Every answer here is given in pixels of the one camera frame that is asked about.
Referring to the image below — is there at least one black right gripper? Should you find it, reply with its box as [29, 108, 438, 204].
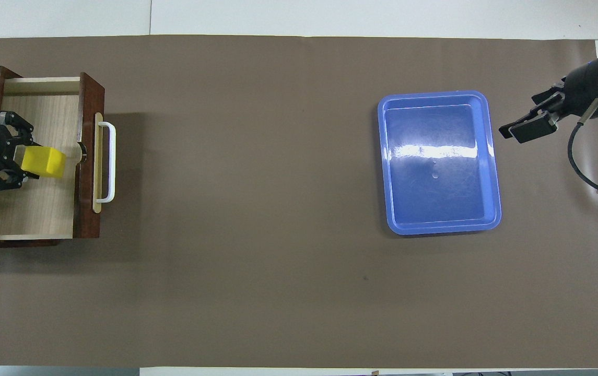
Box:
[498, 62, 598, 145]

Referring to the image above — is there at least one yellow block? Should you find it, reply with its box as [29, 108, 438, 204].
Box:
[21, 146, 67, 180]

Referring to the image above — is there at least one wooden drawer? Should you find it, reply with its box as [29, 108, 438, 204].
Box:
[0, 72, 116, 242]

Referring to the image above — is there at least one white drawer handle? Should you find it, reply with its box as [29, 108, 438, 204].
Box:
[93, 121, 116, 204]

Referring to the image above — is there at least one blue plastic tray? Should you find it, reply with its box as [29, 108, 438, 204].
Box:
[377, 90, 502, 236]

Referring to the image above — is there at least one brown paper table mat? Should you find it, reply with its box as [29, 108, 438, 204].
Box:
[0, 35, 598, 369]

